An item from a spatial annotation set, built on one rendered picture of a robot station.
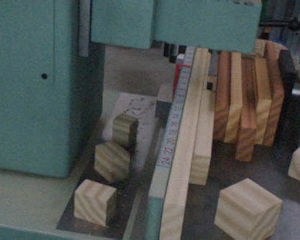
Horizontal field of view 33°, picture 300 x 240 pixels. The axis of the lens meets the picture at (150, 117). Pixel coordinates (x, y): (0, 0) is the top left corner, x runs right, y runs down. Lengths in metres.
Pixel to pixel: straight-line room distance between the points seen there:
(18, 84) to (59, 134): 0.09
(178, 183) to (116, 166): 0.25
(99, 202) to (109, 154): 0.10
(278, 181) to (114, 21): 0.28
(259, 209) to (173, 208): 0.08
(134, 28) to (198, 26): 0.09
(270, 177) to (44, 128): 0.30
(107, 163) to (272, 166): 0.24
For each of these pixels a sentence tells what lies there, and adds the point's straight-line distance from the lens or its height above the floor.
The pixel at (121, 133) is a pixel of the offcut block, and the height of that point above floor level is 0.82.
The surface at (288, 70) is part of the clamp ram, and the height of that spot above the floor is 1.00.
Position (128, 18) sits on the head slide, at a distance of 0.66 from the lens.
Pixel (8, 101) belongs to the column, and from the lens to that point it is 0.71.
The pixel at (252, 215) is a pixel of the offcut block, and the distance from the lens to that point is 0.49.
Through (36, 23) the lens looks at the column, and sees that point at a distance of 0.65.
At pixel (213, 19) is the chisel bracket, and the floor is 1.04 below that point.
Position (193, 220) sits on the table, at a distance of 0.53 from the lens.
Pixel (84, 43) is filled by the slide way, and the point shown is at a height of 1.00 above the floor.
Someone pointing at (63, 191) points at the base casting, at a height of 0.80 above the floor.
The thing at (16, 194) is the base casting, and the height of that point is 0.80.
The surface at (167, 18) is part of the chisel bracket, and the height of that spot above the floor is 1.03.
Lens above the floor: 1.23
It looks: 28 degrees down
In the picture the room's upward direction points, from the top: 6 degrees clockwise
